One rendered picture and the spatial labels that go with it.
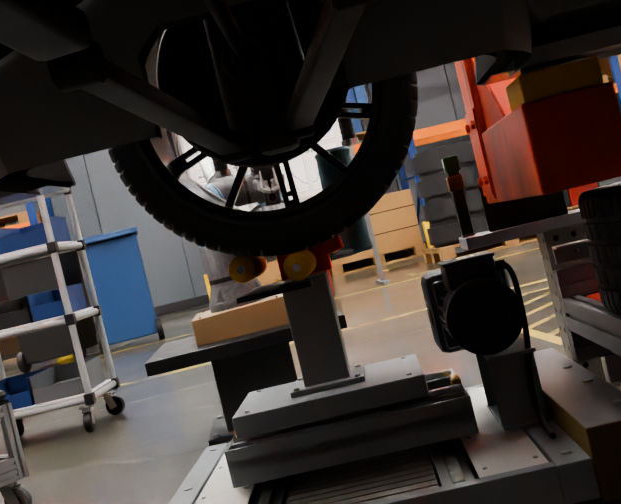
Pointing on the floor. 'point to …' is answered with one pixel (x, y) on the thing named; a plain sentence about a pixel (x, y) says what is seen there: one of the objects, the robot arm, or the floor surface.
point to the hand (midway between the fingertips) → (271, 192)
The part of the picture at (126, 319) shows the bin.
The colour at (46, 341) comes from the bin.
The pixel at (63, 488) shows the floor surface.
